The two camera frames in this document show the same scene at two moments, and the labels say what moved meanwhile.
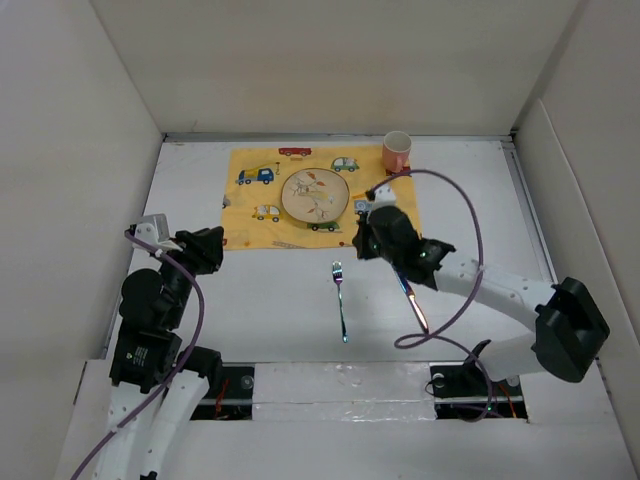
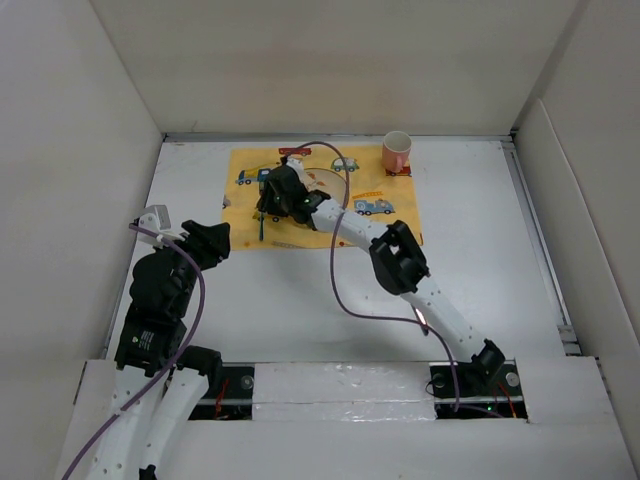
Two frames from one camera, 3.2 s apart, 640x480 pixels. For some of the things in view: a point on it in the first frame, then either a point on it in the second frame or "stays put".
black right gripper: [360, 238] → [265, 201]
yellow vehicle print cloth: [305, 197] stays put
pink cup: [396, 147] stays put
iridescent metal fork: [337, 273] → [262, 217]
